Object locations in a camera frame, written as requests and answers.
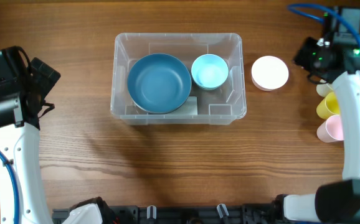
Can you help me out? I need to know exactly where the cream cup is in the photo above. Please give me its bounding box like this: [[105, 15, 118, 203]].
[[316, 79, 333, 98]]

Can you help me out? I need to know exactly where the yellow cup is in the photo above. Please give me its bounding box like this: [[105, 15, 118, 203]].
[[316, 91, 340, 119]]

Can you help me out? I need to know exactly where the white pink small bowl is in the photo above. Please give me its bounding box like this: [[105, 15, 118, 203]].
[[251, 55, 289, 91]]

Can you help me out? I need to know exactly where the pink cup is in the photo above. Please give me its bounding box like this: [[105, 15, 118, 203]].
[[316, 115, 344, 143]]

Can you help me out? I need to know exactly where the light blue small bowl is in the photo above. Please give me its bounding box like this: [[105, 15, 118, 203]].
[[191, 54, 229, 86]]

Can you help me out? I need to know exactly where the dark blue bowl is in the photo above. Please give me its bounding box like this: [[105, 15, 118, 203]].
[[127, 54, 192, 114]]

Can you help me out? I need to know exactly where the mint green small bowl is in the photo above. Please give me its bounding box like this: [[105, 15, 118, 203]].
[[196, 83, 222, 91]]

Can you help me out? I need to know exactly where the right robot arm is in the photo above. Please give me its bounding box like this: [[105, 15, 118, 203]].
[[267, 4, 360, 223]]

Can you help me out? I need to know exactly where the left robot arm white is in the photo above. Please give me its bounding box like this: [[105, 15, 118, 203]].
[[0, 46, 61, 223]]

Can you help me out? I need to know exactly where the clear plastic storage bin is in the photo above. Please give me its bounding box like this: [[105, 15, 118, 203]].
[[110, 33, 247, 125]]

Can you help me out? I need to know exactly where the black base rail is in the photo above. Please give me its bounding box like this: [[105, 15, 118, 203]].
[[52, 197, 290, 224]]

